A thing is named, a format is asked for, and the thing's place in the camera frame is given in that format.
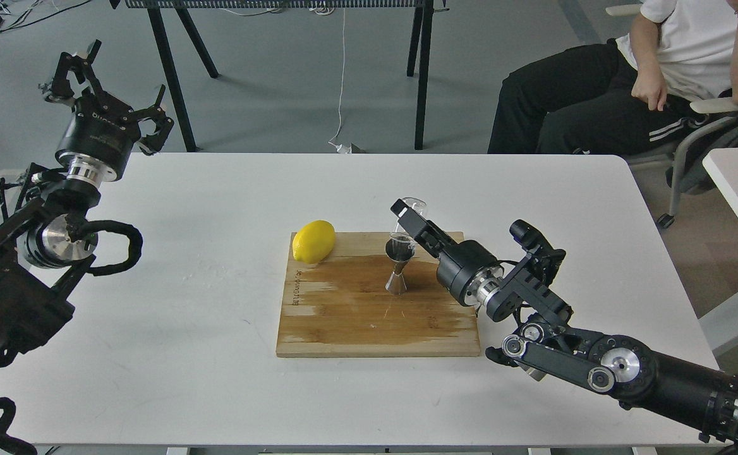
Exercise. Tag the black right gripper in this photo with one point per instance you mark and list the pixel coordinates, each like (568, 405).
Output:
(470, 273)

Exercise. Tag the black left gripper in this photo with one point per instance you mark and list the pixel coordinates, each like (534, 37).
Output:
(96, 146)

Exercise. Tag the steel double jigger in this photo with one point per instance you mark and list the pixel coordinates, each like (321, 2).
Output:
(400, 249)

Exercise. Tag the clear plastic measuring cup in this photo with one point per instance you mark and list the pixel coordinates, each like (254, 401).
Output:
(405, 228)

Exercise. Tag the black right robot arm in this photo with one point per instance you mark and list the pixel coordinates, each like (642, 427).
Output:
(618, 366)

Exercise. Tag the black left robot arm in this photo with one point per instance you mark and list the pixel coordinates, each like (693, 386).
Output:
(47, 245)

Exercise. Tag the wooden cutting board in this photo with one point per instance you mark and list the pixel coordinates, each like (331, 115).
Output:
(340, 308)

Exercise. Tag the yellow lemon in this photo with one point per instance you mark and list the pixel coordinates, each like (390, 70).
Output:
(313, 242)

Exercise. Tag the seated person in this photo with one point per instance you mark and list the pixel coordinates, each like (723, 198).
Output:
(626, 96)

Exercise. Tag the grey chair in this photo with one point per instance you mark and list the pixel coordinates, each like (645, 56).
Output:
(691, 139)

